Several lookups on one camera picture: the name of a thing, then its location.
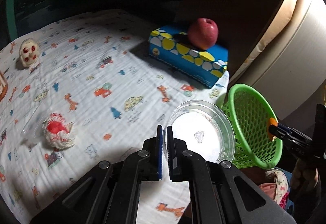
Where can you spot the red white paper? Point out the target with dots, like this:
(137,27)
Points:
(58,132)

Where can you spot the clear round container white base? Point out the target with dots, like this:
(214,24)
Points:
(205,129)

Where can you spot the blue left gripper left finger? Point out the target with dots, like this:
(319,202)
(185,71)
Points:
(159,150)

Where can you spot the green mesh trash basket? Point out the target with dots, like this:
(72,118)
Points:
(249,113)

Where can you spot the blue yellow tissue box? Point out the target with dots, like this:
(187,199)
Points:
(170,46)

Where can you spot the clear plastic cone cup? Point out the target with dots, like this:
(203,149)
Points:
(33,129)

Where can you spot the orange bread piece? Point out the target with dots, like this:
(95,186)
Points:
(271,124)

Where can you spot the pink water bottle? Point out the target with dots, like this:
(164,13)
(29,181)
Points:
(3,86)

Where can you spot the white cartoon print tablecloth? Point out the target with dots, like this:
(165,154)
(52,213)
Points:
(95,70)

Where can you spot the cream skull toy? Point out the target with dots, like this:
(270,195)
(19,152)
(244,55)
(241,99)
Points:
(28,52)

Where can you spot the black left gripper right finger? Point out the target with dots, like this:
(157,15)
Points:
(171,153)

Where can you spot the red apple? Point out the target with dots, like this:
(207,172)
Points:
(203,33)

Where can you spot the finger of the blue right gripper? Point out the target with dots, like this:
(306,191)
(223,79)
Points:
(282,132)

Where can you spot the green window frame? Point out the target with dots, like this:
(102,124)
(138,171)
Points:
(11,21)

